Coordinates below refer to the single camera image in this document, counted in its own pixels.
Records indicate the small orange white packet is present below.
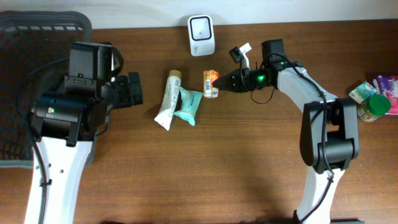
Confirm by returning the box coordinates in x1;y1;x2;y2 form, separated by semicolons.
203;70;219;98

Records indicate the white shampoo tube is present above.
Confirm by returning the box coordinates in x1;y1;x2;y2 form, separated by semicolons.
154;70;182;131

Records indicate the mint green wipes pack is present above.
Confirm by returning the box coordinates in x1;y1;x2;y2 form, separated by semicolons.
174;87;203;126

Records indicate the small teal tissue pack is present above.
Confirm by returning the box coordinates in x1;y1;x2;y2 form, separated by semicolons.
349;82;377;104

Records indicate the green lid jar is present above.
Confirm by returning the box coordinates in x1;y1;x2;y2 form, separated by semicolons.
357;94;391;122

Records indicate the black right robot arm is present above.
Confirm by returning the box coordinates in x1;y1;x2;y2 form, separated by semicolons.
213;39;359;223

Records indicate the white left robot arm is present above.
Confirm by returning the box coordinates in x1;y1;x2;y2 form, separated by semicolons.
24;42;144;223

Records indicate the white barcode scanner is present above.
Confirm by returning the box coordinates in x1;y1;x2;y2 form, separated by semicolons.
187;15;215;57

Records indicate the grey plastic mesh basket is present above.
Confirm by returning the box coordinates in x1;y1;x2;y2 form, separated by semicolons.
1;11;92;169

